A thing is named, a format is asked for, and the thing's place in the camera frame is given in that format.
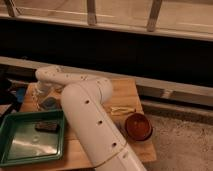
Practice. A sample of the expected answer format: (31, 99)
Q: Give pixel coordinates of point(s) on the green plastic tray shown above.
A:
(21, 143)

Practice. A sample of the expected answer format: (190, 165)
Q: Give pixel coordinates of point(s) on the wooden table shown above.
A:
(74, 157)

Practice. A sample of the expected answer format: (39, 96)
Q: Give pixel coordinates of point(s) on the dark sponge in tray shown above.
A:
(47, 126)

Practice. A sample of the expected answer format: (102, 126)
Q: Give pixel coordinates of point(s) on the red-brown bowl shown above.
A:
(138, 127)

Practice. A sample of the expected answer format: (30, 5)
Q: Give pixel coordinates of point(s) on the blue object at left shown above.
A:
(20, 94)

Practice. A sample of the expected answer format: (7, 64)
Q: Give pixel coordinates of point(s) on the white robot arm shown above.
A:
(81, 101)

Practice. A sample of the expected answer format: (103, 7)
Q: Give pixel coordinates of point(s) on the blue-grey plastic cup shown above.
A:
(49, 103)

